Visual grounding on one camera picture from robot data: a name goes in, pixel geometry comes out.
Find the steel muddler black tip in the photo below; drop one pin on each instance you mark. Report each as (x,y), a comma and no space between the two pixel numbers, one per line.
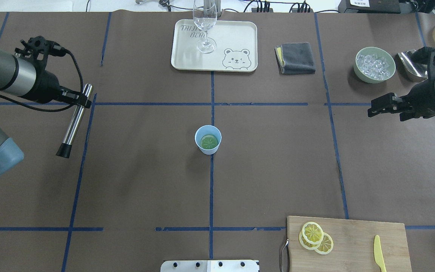
(67,143)

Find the wine glass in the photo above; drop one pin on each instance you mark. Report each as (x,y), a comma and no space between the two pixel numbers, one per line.
(205,16)

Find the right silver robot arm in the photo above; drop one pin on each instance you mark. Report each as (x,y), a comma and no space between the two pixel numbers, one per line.
(420,101)

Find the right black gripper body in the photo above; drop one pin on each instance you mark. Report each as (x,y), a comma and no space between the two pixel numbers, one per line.
(424,98)

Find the beige bear tray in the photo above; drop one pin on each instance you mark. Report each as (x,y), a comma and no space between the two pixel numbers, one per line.
(236,47)

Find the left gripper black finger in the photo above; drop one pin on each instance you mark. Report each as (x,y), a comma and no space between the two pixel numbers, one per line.
(79,98)

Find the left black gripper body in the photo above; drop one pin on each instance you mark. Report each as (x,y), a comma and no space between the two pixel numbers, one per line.
(48,87)

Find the lemon slice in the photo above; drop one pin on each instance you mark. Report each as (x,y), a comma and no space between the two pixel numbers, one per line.
(209,142)
(312,232)

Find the light blue cup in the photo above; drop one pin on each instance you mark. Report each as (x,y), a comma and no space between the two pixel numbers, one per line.
(207,129)

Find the green bowl with ice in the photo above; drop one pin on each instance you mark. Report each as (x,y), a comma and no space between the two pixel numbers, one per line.
(374,65)

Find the wooden cutting board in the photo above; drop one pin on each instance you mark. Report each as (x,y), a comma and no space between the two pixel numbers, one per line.
(353,246)

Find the yellow plastic knife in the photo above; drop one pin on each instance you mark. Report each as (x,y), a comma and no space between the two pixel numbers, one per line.
(377,253)

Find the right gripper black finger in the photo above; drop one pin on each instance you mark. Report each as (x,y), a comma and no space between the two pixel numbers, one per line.
(388,103)

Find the grey folded cloth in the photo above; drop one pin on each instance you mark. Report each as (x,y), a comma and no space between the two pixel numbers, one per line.
(295,58)

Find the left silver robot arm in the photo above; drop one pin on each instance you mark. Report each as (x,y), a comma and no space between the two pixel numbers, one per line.
(10,153)

